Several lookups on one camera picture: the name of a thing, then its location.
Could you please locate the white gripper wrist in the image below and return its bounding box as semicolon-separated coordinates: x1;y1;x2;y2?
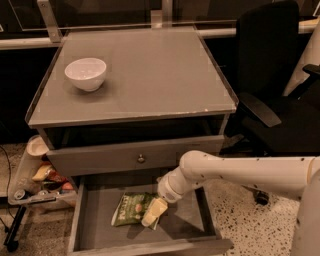
141;167;197;227

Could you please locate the green jalapeno chip bag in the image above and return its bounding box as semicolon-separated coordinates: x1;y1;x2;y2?
111;192;156;227

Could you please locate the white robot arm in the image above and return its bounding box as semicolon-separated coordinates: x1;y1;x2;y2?
142;150;320;256

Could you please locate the open grey middle drawer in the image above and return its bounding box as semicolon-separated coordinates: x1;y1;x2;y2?
68;169;232;256

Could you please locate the round metal drawer knob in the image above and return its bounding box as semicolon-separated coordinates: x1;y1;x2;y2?
137;154;146;163

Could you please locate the closed grey top drawer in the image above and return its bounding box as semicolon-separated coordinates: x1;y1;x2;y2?
47;135;224;176

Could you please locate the grey wooden drawer cabinet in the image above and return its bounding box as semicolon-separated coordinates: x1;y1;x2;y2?
24;27;239;256

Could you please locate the red snack bag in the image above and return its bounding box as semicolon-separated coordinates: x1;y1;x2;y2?
47;170;68;183

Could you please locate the yellow snack bag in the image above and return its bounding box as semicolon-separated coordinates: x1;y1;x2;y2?
32;165;52;182

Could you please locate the white bowl in bin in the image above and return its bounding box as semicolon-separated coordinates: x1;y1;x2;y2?
26;135;49;156

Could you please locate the soda can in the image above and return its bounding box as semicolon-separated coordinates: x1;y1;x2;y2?
14;189;27;200

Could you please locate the white ceramic bowl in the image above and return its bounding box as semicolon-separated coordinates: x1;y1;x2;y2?
64;58;107;92

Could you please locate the black cart stand leg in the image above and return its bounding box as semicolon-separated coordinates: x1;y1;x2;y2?
4;206;26;252

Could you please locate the black office chair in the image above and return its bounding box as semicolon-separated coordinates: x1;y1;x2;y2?
221;0;320;206

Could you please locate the metal railing bar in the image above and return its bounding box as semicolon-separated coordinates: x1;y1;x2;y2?
0;18;320;50

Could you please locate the black cable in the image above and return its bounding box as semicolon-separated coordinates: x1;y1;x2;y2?
0;145;16;234

